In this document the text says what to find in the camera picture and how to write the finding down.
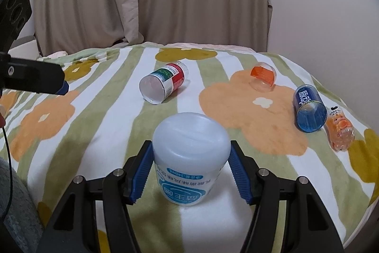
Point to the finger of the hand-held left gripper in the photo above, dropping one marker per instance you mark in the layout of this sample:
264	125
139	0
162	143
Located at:
32	76

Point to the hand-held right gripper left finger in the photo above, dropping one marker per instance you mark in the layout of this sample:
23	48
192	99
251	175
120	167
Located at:
138	182

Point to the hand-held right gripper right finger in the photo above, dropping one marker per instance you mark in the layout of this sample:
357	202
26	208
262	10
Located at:
241	179

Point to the white translucent plastic bottle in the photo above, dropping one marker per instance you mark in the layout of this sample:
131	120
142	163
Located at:
189	152

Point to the clear cup green red label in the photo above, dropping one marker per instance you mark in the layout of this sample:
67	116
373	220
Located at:
162	82

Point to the clear cup with orange label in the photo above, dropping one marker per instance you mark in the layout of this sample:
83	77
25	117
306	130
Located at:
262	76

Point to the person's left hand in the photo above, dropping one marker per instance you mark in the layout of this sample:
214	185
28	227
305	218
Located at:
1	116

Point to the green striped floral blanket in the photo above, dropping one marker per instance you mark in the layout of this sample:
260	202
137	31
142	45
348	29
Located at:
97	122

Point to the blue label bottle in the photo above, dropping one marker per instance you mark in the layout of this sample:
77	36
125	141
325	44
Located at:
308	110

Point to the orange drink bottle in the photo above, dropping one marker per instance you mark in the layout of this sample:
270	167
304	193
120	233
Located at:
339	130

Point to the grey cloth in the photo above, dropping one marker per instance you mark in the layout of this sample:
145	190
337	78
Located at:
17	211

